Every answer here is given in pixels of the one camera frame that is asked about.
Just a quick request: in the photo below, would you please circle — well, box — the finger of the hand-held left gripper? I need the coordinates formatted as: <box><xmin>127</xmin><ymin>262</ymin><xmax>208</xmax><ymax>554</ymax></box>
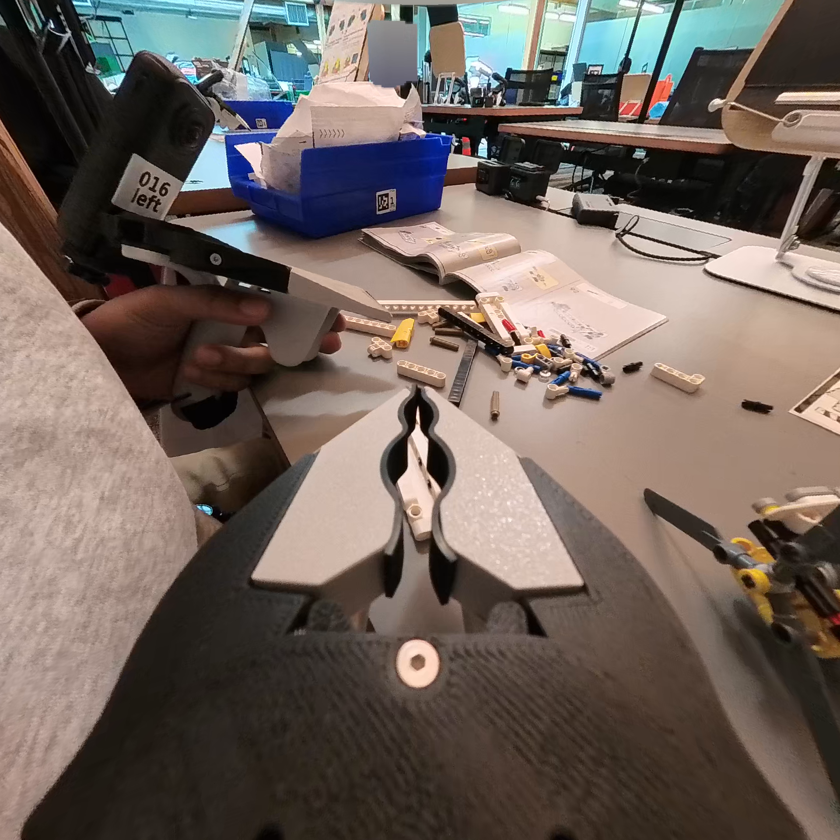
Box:
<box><xmin>228</xmin><ymin>266</ymin><xmax>395</xmax><ymax>368</ymax></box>

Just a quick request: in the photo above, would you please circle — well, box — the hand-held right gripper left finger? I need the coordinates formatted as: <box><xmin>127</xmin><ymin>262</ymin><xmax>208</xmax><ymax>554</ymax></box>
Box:
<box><xmin>249</xmin><ymin>385</ymin><xmax>422</xmax><ymax>632</ymax></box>

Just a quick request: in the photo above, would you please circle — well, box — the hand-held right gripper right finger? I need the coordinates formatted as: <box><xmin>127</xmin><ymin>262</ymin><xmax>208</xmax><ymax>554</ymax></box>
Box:
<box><xmin>420</xmin><ymin>386</ymin><xmax>586</xmax><ymax>634</ymax></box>

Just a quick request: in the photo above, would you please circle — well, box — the white lego panel assembly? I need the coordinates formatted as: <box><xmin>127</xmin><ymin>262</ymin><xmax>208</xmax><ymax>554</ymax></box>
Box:
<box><xmin>394</xmin><ymin>430</ymin><xmax>442</xmax><ymax>542</ymax></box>

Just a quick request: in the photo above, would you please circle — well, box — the short white lego beam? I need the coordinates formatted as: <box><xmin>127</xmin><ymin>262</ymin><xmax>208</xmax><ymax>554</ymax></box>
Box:
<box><xmin>395</xmin><ymin>360</ymin><xmax>448</xmax><ymax>389</ymax></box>

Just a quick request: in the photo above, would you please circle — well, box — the thin black lego beam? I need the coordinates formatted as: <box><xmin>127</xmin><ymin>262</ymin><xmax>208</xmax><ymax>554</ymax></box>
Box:
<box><xmin>448</xmin><ymin>338</ymin><xmax>480</xmax><ymax>406</ymax></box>

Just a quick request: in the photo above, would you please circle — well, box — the thick black lego beam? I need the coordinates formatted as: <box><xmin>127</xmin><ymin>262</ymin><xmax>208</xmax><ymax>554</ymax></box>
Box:
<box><xmin>436</xmin><ymin>305</ymin><xmax>519</xmax><ymax>349</ymax></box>

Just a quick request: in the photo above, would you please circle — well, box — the pile of small lego pieces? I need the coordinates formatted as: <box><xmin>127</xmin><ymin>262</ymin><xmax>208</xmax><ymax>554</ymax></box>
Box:
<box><xmin>495</xmin><ymin>331</ymin><xmax>618</xmax><ymax>403</ymax></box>

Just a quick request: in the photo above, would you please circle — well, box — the white L-shaped lego beam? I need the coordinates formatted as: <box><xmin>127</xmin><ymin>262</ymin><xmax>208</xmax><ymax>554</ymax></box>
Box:
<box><xmin>650</xmin><ymin>362</ymin><xmax>706</xmax><ymax>395</ymax></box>

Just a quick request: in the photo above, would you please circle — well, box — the lego helicopter model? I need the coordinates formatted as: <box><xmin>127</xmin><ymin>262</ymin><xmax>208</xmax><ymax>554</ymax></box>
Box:
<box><xmin>643</xmin><ymin>486</ymin><xmax>840</xmax><ymax>660</ymax></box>

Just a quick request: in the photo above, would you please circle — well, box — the person's left hand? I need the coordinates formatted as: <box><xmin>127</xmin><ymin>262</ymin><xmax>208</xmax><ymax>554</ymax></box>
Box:
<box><xmin>79</xmin><ymin>283</ymin><xmax>347</xmax><ymax>409</ymax></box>

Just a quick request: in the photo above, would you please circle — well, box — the blue plastic bin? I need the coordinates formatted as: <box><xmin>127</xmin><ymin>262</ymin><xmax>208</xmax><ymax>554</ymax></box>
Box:
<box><xmin>220</xmin><ymin>98</ymin><xmax>296</xmax><ymax>135</ymax></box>
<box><xmin>224</xmin><ymin>131</ymin><xmax>455</xmax><ymax>239</ymax></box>

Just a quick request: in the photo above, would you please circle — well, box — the wooden panel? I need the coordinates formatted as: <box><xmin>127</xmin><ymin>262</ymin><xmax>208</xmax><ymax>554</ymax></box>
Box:
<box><xmin>0</xmin><ymin>121</ymin><xmax>86</xmax><ymax>303</ymax></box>

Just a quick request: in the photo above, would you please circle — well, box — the crumpled white paper packaging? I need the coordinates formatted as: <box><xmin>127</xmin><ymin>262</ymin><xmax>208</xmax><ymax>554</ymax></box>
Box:
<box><xmin>235</xmin><ymin>82</ymin><xmax>425</xmax><ymax>189</ymax></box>

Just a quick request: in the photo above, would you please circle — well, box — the printed cardboard sign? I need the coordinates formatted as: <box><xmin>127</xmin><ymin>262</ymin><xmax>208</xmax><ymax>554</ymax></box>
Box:
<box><xmin>318</xmin><ymin>0</ymin><xmax>386</xmax><ymax>84</ymax></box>

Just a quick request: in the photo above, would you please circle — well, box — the open instruction booklet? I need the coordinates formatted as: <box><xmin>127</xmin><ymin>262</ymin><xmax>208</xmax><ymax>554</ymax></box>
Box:
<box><xmin>360</xmin><ymin>222</ymin><xmax>669</xmax><ymax>361</ymax></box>

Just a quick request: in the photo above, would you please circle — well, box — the wooden-edged background table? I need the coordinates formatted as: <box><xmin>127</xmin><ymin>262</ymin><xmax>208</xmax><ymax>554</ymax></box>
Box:
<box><xmin>420</xmin><ymin>104</ymin><xmax>585</xmax><ymax>140</ymax></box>
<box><xmin>497</xmin><ymin>121</ymin><xmax>736</xmax><ymax>156</ymax></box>

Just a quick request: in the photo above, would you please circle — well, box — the black power adapter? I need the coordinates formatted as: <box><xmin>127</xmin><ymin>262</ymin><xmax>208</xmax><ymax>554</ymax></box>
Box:
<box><xmin>571</xmin><ymin>192</ymin><xmax>621</xmax><ymax>229</ymax></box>

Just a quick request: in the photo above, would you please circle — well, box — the black office chair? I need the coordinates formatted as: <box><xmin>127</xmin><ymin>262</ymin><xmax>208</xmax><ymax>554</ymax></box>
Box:
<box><xmin>502</xmin><ymin>66</ymin><xmax>557</xmax><ymax>107</ymax></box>
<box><xmin>580</xmin><ymin>69</ymin><xmax>626</xmax><ymax>123</ymax></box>
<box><xmin>658</xmin><ymin>46</ymin><xmax>756</xmax><ymax>127</ymax></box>

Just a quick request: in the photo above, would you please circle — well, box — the sticker sheet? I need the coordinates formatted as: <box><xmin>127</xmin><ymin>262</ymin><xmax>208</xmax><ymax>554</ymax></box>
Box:
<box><xmin>789</xmin><ymin>369</ymin><xmax>840</xmax><ymax>435</ymax></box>

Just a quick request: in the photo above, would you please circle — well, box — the white monitor stand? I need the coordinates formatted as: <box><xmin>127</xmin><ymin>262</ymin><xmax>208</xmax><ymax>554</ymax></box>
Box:
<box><xmin>704</xmin><ymin>92</ymin><xmax>840</xmax><ymax>313</ymax></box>

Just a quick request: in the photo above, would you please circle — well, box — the computer monitor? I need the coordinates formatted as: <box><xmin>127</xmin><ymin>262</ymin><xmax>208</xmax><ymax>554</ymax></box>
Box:
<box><xmin>721</xmin><ymin>0</ymin><xmax>840</xmax><ymax>158</ymax></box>

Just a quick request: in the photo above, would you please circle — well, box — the white lego frame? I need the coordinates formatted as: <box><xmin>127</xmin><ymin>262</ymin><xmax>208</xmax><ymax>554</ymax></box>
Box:
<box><xmin>476</xmin><ymin>292</ymin><xmax>526</xmax><ymax>345</ymax></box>

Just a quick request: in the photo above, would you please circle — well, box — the black cable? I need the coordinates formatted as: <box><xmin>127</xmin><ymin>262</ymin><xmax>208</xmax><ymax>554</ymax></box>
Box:
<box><xmin>616</xmin><ymin>215</ymin><xmax>718</xmax><ymax>265</ymax></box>

